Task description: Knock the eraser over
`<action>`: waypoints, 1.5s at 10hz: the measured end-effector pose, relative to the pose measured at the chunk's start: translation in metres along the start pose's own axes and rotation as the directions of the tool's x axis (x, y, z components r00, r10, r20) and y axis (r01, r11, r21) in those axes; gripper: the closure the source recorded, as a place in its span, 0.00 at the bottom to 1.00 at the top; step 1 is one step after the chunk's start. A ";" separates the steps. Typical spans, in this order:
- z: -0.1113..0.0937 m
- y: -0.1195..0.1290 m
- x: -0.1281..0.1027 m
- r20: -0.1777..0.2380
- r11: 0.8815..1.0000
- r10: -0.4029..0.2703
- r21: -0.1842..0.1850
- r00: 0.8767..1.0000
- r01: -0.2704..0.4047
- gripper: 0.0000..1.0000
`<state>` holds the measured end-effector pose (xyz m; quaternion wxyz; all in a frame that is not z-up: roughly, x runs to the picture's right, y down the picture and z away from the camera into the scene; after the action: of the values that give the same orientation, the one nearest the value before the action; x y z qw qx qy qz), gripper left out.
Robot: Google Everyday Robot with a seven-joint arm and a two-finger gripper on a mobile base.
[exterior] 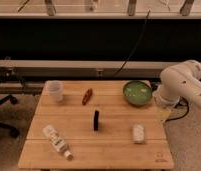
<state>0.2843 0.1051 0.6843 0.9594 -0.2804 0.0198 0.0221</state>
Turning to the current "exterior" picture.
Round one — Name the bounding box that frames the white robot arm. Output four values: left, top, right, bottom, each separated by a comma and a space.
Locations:
153, 60, 201, 122

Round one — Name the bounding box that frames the black standing eraser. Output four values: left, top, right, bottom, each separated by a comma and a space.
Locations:
93, 110, 99, 131

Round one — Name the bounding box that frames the small white cylinder container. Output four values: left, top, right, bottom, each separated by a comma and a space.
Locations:
133, 124, 145, 144

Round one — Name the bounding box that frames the green bowl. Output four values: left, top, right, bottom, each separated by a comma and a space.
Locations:
123, 80, 152, 106

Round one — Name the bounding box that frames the brown oblong food item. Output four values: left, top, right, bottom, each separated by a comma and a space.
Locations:
82, 88, 93, 105

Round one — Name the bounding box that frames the wooden table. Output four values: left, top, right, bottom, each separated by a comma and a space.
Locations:
18, 81, 174, 171

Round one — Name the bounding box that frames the white plastic bottle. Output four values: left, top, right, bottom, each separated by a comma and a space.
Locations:
42, 125, 73, 161

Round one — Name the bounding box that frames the clear plastic cup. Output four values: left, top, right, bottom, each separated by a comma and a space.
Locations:
47, 80, 63, 102

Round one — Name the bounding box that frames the black office chair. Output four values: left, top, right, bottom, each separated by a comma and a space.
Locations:
0, 76, 20, 138

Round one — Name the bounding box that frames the black cable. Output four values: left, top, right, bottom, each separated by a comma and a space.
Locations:
112, 9, 152, 78

